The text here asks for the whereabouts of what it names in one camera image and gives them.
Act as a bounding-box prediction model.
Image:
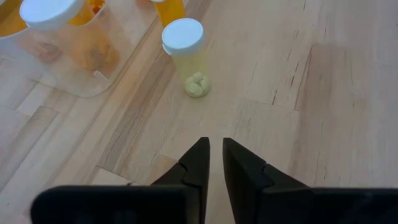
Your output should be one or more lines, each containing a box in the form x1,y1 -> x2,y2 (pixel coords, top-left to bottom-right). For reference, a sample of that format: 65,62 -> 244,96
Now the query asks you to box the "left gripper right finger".
222,138 -> 398,224

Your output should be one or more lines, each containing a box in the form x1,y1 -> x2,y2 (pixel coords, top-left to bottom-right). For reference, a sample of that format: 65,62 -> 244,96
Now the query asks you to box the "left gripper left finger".
30,136 -> 211,224

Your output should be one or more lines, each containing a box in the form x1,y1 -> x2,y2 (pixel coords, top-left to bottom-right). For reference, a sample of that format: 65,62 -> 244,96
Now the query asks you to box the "small yellow pill bottle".
160,17 -> 213,99

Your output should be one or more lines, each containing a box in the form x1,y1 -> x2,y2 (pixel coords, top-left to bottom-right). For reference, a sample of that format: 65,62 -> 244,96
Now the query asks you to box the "small orange pill bottle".
151,0 -> 187,29

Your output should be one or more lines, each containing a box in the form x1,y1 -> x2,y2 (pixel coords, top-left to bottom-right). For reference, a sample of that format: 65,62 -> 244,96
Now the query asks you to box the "large orange pill bottle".
19,0 -> 121,79

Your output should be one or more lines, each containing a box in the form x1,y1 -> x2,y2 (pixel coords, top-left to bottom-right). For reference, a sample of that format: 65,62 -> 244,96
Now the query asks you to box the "clear plastic bin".
0,0 -> 163,99

